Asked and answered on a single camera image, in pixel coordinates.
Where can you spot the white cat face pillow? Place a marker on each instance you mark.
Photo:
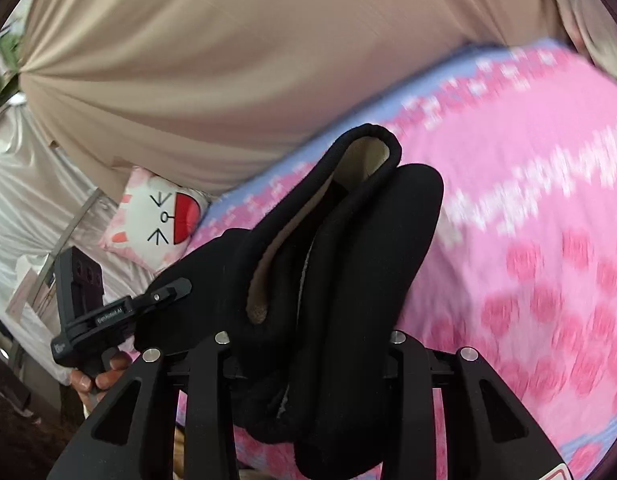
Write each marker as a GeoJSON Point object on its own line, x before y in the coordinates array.
{"type": "Point", "coordinates": [154, 222]}

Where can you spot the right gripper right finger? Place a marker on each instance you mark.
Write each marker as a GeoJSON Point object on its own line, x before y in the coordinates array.
{"type": "Point", "coordinates": [489, 434]}

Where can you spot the person's left hand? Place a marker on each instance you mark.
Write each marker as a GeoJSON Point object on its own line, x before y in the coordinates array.
{"type": "Point", "coordinates": [92, 390]}

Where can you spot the beige curtain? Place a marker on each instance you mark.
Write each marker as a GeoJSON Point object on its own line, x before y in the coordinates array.
{"type": "Point", "coordinates": [208, 93]}

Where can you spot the silver satin cloth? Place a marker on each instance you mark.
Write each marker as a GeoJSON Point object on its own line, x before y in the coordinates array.
{"type": "Point", "coordinates": [48, 204]}

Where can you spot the pink floral bed sheet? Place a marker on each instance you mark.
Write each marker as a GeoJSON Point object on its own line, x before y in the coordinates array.
{"type": "Point", "coordinates": [524, 263]}

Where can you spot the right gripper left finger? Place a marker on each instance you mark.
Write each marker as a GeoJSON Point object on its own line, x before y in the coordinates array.
{"type": "Point", "coordinates": [130, 435]}

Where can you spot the black pants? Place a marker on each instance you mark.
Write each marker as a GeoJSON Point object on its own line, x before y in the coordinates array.
{"type": "Point", "coordinates": [309, 298]}

